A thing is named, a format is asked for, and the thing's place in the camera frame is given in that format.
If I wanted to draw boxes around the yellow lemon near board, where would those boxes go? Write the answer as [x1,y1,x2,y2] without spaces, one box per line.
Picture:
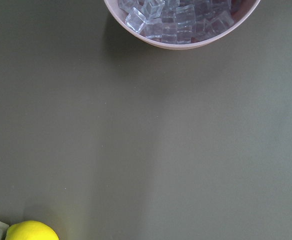
[5,220,59,240]

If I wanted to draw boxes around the clear ice cubes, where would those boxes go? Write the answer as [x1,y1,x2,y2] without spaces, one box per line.
[117,0,242,45]

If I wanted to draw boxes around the pink bowl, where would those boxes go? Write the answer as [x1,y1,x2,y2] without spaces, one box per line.
[103,0,261,51]

